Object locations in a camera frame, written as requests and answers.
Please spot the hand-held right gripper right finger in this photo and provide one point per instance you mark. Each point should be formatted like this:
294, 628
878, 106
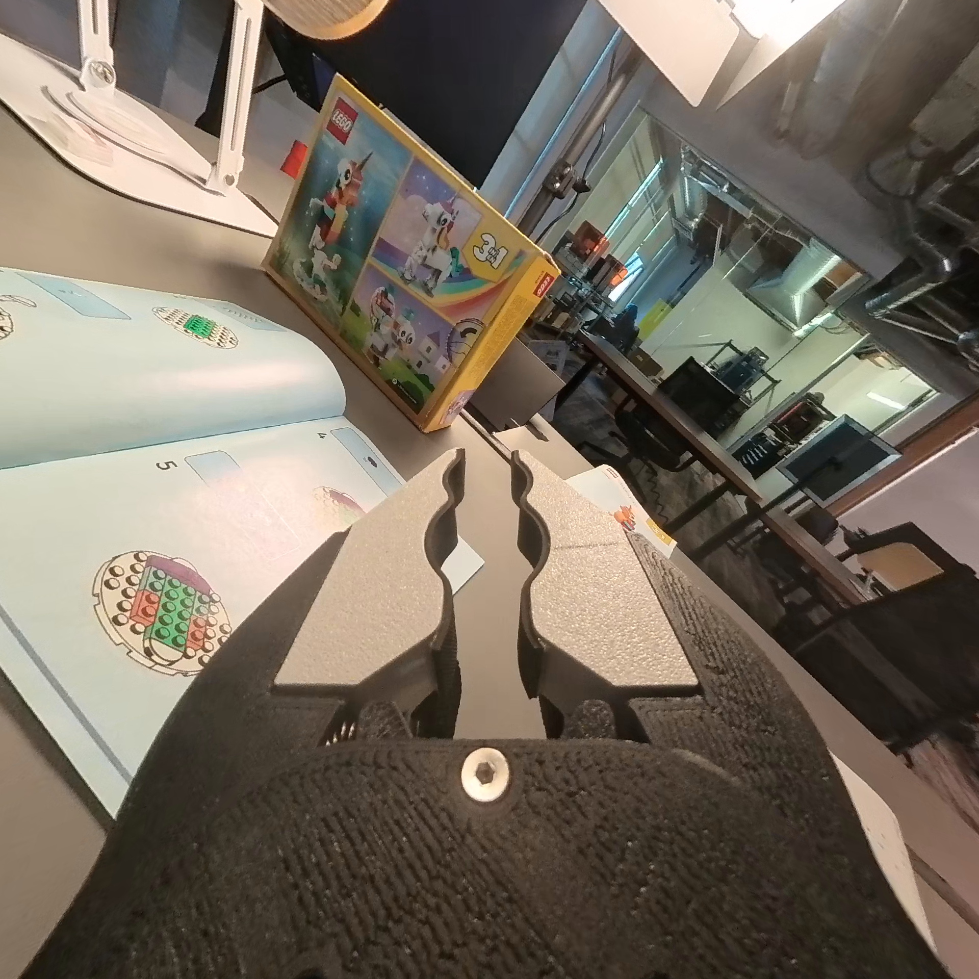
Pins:
604, 604

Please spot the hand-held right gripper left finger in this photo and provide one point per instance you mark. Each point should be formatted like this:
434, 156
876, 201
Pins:
367, 589

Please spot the white instruction leaflet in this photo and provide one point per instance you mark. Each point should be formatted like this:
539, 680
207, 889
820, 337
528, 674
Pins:
623, 509

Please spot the black office chair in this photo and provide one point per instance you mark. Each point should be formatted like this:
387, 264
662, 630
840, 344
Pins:
650, 436

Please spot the long wooden table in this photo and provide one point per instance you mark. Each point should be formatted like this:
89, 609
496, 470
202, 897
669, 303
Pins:
688, 428

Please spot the light blue instruction booklet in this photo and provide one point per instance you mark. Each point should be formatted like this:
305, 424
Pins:
153, 474

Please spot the grey computer monitor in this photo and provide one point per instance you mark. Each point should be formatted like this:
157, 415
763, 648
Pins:
834, 463

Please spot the yellow unicorn toy box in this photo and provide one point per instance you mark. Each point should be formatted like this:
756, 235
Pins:
398, 275

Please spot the black tripod stand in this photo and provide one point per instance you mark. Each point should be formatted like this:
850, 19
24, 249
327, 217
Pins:
562, 199

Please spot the small red brick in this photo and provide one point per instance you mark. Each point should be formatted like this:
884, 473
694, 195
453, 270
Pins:
294, 156

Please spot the white tablet stand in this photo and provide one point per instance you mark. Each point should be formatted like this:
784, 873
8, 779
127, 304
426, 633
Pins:
153, 122

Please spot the round wooden tabletop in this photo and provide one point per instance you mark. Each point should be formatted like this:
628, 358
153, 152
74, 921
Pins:
336, 14

